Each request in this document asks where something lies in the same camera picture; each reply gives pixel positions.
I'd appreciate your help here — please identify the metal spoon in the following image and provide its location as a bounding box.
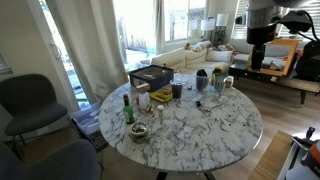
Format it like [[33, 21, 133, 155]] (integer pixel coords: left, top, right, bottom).
[[200, 103, 222, 112]]

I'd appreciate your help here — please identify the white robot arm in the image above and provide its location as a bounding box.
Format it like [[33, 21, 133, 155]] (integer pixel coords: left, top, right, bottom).
[[246, 0, 319, 70]]

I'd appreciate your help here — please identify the dark smoky plastic cup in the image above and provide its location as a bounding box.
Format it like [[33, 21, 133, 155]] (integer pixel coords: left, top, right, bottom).
[[170, 79, 183, 98]]

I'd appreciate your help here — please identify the large translucent plastic cup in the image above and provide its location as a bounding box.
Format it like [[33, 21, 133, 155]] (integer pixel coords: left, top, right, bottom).
[[196, 69, 209, 91]]

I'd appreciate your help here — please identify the yellow plate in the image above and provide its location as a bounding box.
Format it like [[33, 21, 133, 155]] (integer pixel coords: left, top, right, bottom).
[[149, 92, 171, 102]]

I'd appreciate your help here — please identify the navy blue open box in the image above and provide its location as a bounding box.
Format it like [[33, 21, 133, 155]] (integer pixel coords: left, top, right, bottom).
[[129, 65, 174, 92]]

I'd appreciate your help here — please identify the small white-capped bottle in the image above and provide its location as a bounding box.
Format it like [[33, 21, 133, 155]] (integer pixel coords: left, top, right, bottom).
[[157, 105, 164, 123]]

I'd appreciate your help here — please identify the white plastic bottle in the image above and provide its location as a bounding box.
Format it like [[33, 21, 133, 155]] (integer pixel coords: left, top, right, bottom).
[[139, 91, 150, 109]]

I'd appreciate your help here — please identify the green glass bottle red cap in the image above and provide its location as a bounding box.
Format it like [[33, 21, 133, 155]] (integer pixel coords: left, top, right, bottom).
[[123, 94, 134, 124]]

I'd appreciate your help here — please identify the small black object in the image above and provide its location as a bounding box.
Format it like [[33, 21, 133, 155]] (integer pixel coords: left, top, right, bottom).
[[196, 101, 202, 107]]

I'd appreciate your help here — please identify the green tin can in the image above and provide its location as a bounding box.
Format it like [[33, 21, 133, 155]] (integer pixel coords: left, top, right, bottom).
[[130, 122, 149, 143]]

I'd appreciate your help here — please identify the round marble table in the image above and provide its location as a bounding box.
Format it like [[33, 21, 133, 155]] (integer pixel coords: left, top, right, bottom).
[[99, 73, 263, 178]]

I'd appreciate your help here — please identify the green patterned tumbler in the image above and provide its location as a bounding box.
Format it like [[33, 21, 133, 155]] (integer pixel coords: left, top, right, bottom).
[[214, 74, 225, 93]]

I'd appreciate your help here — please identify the cream sofa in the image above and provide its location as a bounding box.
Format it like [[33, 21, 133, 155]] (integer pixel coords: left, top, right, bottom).
[[139, 40, 236, 76]]

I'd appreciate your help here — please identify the white supplement bottle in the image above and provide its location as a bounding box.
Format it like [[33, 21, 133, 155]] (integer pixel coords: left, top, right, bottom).
[[225, 76, 234, 88]]

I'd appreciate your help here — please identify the clear plastic storage bin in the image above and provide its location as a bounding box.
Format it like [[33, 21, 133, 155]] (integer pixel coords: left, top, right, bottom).
[[71, 103, 101, 136]]

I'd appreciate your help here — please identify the white table lamp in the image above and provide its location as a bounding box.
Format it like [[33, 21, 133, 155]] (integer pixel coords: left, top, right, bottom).
[[201, 17, 215, 34], [215, 14, 229, 45]]

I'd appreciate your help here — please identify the white curtain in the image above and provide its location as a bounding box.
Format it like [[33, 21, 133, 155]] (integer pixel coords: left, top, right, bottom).
[[46, 0, 125, 103]]

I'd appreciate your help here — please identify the grey chair foreground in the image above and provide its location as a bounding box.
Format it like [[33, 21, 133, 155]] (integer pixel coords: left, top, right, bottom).
[[0, 139, 100, 180]]

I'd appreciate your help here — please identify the wooden side table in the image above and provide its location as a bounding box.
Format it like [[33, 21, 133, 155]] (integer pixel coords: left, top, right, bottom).
[[248, 131, 292, 180]]

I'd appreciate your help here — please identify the dark grey chair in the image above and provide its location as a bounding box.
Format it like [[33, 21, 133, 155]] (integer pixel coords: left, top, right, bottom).
[[0, 74, 71, 158]]

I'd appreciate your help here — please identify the black low bench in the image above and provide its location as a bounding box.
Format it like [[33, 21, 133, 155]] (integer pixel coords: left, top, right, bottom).
[[228, 63, 320, 105]]

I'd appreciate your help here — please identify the black backpack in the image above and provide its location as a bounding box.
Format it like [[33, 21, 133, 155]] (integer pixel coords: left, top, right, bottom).
[[295, 41, 320, 81]]

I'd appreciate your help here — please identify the wooden frame shelf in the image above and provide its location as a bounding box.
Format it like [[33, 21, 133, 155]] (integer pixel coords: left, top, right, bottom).
[[258, 39, 299, 76]]

